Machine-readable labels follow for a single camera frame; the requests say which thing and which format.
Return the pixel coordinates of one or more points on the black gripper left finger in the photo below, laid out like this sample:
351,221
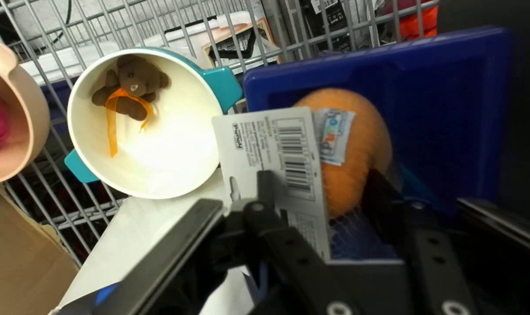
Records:
306,286

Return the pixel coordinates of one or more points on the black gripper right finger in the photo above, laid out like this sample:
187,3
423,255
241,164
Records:
428,256

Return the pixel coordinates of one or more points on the orange yellow plush toy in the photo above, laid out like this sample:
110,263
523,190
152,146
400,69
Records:
351,141

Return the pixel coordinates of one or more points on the white barcode tag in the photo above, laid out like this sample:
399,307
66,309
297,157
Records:
280,143

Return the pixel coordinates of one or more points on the blue plastic box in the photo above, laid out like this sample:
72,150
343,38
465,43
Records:
442,99

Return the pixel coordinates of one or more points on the white cardboard box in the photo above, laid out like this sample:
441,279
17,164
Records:
136,227

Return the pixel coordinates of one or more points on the brown cardboard box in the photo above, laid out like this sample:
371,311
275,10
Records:
35,270

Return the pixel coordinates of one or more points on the brown teddy bear toy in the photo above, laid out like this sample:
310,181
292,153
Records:
138,80

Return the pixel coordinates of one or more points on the pink bowl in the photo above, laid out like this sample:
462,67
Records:
28,116

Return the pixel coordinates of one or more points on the white bowl with teal handles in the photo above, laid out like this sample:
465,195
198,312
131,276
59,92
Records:
166,155

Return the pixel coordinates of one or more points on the wire metal shelf rack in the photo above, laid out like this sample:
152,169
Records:
58,39

